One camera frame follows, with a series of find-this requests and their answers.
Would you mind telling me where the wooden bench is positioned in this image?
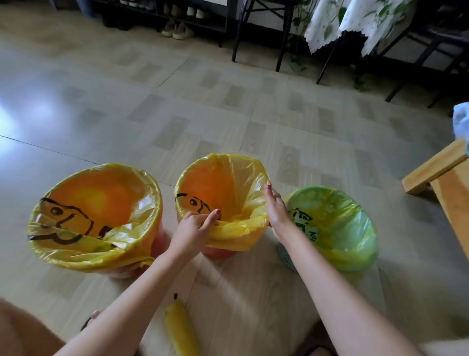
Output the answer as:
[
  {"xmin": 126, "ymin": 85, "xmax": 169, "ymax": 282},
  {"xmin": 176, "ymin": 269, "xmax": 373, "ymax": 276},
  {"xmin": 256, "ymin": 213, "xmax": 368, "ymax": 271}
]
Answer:
[{"xmin": 402, "ymin": 138, "xmax": 469, "ymax": 262}]

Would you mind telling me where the black table frame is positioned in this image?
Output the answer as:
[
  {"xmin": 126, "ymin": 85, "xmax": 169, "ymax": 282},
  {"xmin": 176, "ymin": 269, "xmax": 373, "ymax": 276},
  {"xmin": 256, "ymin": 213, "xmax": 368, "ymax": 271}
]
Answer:
[{"xmin": 316, "ymin": 15, "xmax": 469, "ymax": 111}]

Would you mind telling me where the person's left forearm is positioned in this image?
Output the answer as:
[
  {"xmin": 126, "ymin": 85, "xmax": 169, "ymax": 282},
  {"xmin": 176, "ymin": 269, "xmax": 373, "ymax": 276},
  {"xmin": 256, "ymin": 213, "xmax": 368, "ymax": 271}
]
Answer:
[{"xmin": 54, "ymin": 245, "xmax": 201, "ymax": 356}]

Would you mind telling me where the person's left leg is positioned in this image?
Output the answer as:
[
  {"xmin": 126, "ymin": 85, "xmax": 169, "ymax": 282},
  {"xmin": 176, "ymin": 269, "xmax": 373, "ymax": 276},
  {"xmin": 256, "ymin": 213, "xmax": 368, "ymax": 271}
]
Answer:
[{"xmin": 0, "ymin": 298, "xmax": 67, "ymax": 356}]

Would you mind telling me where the small yellow printed bin bag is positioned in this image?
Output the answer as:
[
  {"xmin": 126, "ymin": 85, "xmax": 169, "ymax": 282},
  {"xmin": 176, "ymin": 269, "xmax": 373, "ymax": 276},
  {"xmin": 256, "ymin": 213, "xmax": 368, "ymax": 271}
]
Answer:
[{"xmin": 174, "ymin": 153, "xmax": 272, "ymax": 252}]

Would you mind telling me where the person's left hand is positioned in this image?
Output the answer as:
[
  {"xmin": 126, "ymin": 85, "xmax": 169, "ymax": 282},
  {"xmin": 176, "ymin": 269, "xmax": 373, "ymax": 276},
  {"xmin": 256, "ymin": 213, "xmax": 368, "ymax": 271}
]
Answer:
[{"xmin": 169, "ymin": 208, "xmax": 222, "ymax": 258}]

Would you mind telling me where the green mesh waste bin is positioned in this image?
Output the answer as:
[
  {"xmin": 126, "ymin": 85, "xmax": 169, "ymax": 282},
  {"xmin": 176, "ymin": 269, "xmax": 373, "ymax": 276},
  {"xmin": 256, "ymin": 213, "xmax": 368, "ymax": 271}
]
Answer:
[{"xmin": 277, "ymin": 243, "xmax": 298, "ymax": 273}]

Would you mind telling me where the black shoe rack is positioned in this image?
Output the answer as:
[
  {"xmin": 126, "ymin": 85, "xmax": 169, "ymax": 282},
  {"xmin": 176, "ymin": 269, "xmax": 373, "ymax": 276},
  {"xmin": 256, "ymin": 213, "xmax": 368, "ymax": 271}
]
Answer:
[{"xmin": 92, "ymin": 0, "xmax": 231, "ymax": 48}]

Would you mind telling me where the white blue cloth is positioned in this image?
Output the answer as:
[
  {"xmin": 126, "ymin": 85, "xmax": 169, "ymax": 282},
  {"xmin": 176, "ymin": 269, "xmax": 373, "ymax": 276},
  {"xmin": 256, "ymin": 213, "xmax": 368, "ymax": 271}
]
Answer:
[{"xmin": 452, "ymin": 102, "xmax": 469, "ymax": 155}]

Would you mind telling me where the yellow banana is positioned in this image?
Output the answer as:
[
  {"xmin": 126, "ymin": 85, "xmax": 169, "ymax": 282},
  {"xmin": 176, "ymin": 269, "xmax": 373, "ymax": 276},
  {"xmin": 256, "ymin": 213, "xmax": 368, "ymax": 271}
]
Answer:
[{"xmin": 164, "ymin": 293, "xmax": 201, "ymax": 356}]

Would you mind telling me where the row of shoes on rack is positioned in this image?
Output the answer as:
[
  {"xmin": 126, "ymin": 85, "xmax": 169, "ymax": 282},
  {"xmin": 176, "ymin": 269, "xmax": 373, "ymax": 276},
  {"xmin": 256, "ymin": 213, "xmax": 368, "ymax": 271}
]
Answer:
[{"xmin": 118, "ymin": 0, "xmax": 210, "ymax": 20}]

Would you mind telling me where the white leaf print tablecloth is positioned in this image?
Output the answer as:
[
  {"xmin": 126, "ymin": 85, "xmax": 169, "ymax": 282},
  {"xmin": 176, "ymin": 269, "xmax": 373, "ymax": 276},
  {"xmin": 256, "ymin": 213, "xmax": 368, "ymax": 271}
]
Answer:
[{"xmin": 304, "ymin": 0, "xmax": 417, "ymax": 56}]

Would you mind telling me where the person's right hand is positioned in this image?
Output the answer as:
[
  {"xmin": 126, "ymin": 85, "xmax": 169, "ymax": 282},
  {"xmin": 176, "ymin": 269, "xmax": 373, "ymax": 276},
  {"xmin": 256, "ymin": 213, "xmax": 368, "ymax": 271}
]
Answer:
[{"xmin": 264, "ymin": 184, "xmax": 294, "ymax": 240}]

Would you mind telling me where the large orange waste bin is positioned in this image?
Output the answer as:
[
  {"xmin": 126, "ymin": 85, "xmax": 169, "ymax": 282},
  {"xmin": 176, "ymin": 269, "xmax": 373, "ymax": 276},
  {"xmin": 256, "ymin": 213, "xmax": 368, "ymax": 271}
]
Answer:
[{"xmin": 99, "ymin": 229, "xmax": 171, "ymax": 280}]

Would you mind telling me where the small orange waste bin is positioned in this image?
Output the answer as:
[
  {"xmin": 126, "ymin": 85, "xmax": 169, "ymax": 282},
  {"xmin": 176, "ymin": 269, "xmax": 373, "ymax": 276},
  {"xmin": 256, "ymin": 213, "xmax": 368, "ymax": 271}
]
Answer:
[{"xmin": 202, "ymin": 246, "xmax": 237, "ymax": 259}]

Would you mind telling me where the person's leg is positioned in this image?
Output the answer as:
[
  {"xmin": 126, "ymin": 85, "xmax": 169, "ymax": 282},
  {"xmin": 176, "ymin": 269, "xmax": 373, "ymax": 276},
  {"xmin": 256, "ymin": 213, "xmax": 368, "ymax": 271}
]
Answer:
[
  {"xmin": 419, "ymin": 339, "xmax": 469, "ymax": 356},
  {"xmin": 0, "ymin": 298, "xmax": 67, "ymax": 356}
]

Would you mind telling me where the black metal stool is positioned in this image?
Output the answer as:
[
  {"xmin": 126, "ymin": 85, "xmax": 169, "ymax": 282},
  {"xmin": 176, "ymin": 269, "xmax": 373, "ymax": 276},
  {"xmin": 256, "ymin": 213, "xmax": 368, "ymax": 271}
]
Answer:
[{"xmin": 231, "ymin": 0, "xmax": 298, "ymax": 72}]

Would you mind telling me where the large yellow printed bin bag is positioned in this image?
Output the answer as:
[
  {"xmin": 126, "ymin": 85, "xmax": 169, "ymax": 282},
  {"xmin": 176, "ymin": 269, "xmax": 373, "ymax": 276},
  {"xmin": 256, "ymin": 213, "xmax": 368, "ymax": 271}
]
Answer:
[{"xmin": 27, "ymin": 163, "xmax": 163, "ymax": 273}]

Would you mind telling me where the yellow bag over green bin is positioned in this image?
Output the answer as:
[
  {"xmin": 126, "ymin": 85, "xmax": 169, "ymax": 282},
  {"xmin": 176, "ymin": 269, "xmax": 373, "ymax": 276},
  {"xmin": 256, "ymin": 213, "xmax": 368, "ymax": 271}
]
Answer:
[{"xmin": 285, "ymin": 186, "xmax": 379, "ymax": 273}]

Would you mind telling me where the person's right leg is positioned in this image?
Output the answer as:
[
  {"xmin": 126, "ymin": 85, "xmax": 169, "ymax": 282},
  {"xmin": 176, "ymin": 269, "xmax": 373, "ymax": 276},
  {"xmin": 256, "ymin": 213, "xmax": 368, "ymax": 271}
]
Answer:
[{"xmin": 419, "ymin": 339, "xmax": 469, "ymax": 356}]

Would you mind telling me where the person's right forearm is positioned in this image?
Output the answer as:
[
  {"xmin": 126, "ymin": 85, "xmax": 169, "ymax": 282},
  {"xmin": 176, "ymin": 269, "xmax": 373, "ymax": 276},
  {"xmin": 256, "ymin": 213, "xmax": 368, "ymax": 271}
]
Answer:
[{"xmin": 280, "ymin": 228, "xmax": 424, "ymax": 356}]

